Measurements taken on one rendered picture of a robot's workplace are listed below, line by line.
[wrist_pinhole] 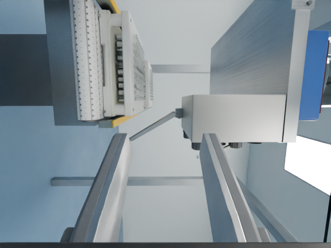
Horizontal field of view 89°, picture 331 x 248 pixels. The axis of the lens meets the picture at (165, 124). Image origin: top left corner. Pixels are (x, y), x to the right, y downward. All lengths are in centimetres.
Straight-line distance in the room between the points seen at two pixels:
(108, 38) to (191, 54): 338
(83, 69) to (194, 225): 455
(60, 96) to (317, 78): 59
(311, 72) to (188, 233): 461
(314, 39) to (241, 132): 26
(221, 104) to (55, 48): 39
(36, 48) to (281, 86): 64
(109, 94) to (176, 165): 357
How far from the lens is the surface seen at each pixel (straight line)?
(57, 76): 47
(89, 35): 43
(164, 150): 381
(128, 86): 43
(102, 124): 40
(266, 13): 57
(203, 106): 37
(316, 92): 52
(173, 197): 429
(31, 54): 63
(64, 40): 47
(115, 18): 47
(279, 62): 48
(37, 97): 62
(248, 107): 40
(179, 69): 142
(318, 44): 53
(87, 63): 42
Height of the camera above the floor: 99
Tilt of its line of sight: 1 degrees up
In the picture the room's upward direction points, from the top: 90 degrees clockwise
